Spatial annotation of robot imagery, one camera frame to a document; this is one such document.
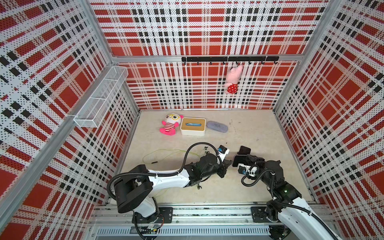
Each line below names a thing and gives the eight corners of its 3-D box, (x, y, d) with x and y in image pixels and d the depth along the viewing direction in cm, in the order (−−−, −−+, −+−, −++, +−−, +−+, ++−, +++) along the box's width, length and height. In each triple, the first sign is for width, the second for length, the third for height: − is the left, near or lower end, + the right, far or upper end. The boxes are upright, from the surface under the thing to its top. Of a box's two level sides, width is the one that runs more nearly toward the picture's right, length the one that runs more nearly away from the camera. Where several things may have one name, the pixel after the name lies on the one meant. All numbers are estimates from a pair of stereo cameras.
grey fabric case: (206, 127, 112) (206, 124, 110) (208, 121, 116) (209, 119, 113) (226, 133, 108) (226, 131, 106) (228, 127, 112) (229, 125, 109)
